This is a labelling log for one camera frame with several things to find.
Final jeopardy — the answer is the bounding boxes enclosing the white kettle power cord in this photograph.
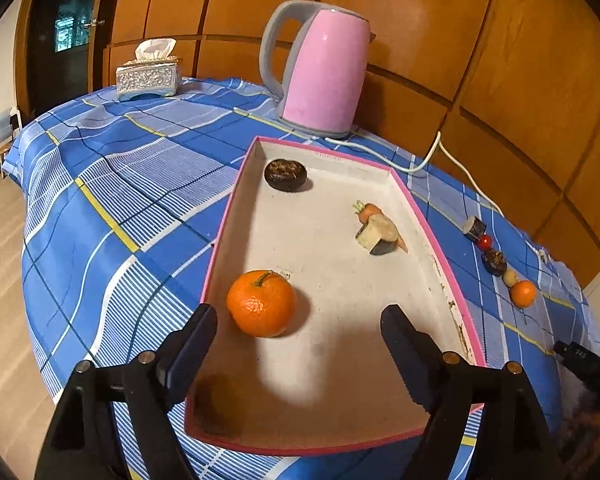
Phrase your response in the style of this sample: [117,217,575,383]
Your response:
[322,130,505,217]

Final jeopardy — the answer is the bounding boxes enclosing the pink rimmed white tray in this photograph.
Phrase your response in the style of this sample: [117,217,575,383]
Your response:
[184,136,484,455]

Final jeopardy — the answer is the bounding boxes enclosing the dark wooden door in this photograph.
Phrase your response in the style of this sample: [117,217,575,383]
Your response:
[27,0,95,116]

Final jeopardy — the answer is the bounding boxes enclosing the small wooden stool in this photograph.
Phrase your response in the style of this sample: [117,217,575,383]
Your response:
[0,140,14,179]

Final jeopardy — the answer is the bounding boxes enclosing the white embossed tissue box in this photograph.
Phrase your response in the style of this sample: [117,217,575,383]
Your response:
[116,38,181,102]

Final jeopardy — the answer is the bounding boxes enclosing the orange mandarin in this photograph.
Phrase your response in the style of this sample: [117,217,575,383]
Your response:
[226,270,297,338]
[509,280,536,309]

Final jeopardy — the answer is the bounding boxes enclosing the small orange carrot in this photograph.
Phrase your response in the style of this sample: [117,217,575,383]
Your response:
[354,200,408,252]

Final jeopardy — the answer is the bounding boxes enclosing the blue plaid tablecloth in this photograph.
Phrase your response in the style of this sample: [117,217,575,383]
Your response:
[2,77,600,480]

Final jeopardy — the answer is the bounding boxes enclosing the person's hand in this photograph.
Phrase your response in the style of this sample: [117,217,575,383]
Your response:
[558,389,600,479]

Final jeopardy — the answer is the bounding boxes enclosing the red cherry tomato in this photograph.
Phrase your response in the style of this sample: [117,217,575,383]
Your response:
[477,234,493,252]

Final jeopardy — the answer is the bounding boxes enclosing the pink electric kettle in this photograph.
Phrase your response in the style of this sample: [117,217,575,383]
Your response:
[259,0,374,139]

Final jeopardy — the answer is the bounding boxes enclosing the dark brown mangosteen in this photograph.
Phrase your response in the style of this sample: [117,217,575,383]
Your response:
[263,158,308,192]
[481,248,508,276]

